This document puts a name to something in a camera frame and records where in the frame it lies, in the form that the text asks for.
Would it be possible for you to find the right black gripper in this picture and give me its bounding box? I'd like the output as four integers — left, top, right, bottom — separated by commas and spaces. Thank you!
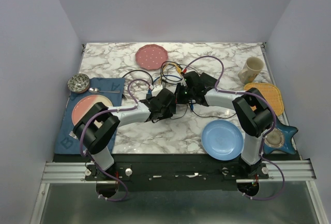
171, 83, 195, 104

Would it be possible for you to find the blue ethernet cable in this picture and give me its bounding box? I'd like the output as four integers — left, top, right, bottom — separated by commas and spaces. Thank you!
147, 74, 184, 98

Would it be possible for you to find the black power cable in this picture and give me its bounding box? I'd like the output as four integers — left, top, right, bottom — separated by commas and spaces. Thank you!
121, 62, 237, 120

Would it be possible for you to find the black power adapter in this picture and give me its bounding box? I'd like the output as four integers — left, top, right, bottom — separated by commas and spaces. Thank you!
200, 72, 217, 88

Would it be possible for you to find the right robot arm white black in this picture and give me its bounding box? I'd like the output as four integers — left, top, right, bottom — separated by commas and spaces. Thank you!
175, 71, 276, 178

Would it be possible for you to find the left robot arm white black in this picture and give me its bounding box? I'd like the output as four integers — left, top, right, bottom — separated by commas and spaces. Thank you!
73, 88, 176, 180

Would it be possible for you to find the pink dotted plate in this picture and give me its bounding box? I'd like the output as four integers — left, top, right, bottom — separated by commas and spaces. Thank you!
135, 44, 168, 71

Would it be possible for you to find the blue plastic plate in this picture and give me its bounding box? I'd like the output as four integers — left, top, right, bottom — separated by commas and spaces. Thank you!
201, 120, 244, 161

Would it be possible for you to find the metal spoon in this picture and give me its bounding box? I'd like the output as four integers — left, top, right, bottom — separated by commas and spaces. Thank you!
88, 87, 120, 94

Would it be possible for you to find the cream ceramic mug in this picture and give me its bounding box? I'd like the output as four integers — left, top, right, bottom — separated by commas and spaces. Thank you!
238, 57, 264, 84

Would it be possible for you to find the pink cream plate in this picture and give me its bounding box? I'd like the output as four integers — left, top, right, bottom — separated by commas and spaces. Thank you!
71, 95, 113, 126

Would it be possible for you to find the patterned small bowl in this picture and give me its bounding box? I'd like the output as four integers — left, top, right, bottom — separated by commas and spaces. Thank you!
67, 73, 90, 94

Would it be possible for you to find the yellow woven mat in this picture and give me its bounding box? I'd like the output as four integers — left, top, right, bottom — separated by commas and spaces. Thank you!
244, 83, 284, 116

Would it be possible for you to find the metal fork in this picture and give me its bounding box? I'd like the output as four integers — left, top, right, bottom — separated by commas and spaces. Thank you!
68, 131, 78, 140

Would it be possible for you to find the blue fabric placemat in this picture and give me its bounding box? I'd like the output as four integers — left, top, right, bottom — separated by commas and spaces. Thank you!
54, 74, 125, 155

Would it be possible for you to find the blue star-shaped dish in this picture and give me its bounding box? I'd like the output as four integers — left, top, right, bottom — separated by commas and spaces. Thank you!
263, 122, 298, 155

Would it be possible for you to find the yellow ethernet cable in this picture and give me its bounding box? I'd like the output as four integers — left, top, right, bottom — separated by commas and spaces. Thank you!
155, 63, 183, 87

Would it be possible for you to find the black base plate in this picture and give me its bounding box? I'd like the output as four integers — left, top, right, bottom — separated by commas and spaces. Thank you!
52, 154, 299, 196

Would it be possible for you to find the aluminium mounting rail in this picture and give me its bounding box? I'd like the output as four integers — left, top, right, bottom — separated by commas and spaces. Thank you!
41, 160, 317, 184

